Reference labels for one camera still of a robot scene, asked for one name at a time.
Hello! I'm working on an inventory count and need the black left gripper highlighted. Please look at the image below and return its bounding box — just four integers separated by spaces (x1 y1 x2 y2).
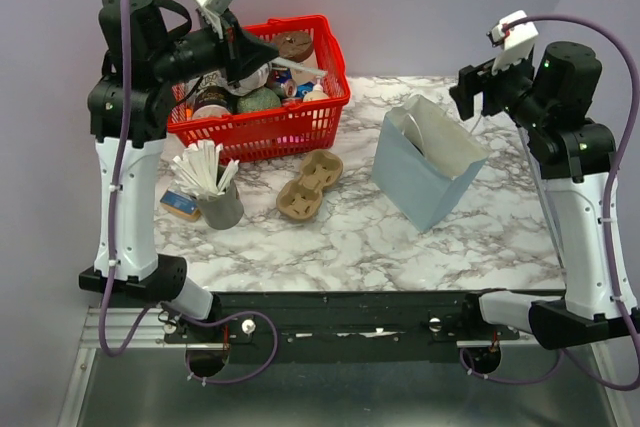
150 3 279 88

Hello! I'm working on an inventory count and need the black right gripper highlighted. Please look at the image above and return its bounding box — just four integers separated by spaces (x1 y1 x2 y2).
449 45 552 131

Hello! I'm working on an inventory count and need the single white paper straw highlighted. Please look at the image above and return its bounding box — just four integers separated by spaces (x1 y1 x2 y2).
272 57 327 77

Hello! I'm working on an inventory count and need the white paper takeout bag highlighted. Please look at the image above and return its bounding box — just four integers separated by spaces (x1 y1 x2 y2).
372 95 489 232

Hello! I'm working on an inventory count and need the brown cardboard cup carrier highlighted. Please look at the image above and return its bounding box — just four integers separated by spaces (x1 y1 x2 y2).
276 149 343 222

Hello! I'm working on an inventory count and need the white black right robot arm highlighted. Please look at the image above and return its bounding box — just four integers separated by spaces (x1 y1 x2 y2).
449 41 639 350

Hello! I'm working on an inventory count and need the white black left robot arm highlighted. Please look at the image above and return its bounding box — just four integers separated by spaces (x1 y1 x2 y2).
79 0 278 342

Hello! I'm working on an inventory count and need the grey rolled cloth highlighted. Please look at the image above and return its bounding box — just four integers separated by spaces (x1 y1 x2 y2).
227 63 271 97

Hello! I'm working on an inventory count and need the green round sponge ball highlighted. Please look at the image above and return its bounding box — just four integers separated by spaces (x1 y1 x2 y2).
237 87 281 114

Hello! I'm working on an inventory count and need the brown lidded beige jar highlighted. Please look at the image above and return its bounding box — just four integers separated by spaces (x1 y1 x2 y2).
272 31 318 86

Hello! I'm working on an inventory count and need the dark labelled snack bag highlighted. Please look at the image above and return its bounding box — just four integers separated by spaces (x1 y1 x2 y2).
191 75 235 120

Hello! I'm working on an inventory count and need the small pump lotion bottle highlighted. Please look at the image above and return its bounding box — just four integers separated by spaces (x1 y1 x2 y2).
303 77 329 102

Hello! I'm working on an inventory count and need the red plastic shopping basket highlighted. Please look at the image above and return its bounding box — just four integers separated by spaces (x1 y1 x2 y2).
168 14 351 162

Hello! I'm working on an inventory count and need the white paper straws bundle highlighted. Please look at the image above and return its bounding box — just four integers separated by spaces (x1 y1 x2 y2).
171 140 239 200

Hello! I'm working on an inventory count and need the blue napkin box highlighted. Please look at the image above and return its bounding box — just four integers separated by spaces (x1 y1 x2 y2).
159 188 201 222

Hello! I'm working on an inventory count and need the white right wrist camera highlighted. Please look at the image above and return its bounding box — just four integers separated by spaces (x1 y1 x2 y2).
488 10 539 75

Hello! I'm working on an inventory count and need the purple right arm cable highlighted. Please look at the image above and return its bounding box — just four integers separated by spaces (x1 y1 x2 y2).
459 14 640 392

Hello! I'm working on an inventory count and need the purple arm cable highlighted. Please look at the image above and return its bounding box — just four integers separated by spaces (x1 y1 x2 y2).
459 14 640 392
98 0 279 387

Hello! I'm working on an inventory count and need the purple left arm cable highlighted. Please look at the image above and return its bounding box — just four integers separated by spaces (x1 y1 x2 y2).
98 0 279 387

